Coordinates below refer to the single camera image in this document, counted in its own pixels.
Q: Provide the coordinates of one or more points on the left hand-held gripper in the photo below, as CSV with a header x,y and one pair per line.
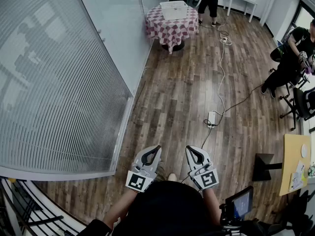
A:
x,y
135,181

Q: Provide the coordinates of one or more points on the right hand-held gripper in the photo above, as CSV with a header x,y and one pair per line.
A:
x,y
209,179

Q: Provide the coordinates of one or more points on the white perforated plastic basket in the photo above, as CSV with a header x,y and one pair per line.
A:
x,y
173,10

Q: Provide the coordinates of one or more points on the person's left forearm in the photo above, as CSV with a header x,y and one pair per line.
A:
x,y
118,210

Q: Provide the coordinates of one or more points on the person's right forearm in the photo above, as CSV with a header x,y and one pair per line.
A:
x,y
212,205

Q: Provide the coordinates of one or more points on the person's khaki shorts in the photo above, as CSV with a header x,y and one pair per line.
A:
x,y
161,171

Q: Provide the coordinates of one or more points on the person's beige shoe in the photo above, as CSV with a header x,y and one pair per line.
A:
x,y
172,177

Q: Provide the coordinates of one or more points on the white power strip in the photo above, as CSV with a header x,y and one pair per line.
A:
x,y
211,118
225,40

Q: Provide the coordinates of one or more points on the person's black shirt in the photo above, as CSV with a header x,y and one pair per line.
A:
x,y
167,210

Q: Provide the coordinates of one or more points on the black tablet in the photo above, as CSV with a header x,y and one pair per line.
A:
x,y
242,203

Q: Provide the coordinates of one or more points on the black square table base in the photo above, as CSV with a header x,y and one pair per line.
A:
x,y
263,166

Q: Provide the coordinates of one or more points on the yellow wooden table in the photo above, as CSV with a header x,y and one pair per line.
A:
x,y
294,166

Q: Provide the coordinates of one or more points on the paper sheets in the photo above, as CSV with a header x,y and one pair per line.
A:
x,y
297,176

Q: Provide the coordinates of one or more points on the white round disc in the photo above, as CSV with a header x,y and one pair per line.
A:
x,y
304,151

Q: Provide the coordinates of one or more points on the black round table base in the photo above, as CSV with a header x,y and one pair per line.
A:
x,y
177,47

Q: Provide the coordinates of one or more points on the green items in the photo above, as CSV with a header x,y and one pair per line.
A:
x,y
311,171

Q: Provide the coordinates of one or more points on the black bag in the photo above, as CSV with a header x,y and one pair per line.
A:
x,y
297,215

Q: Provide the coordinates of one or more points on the white window blinds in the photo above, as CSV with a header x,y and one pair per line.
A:
x,y
56,82

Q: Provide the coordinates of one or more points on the round table with checkered cloth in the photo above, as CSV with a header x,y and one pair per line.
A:
x,y
172,31

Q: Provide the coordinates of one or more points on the black metal rack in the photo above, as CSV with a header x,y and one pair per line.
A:
x,y
22,205

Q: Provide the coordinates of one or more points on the dark framed window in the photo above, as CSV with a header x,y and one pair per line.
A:
x,y
305,16

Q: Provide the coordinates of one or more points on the black tablet mount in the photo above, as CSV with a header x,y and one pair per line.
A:
x,y
229,217

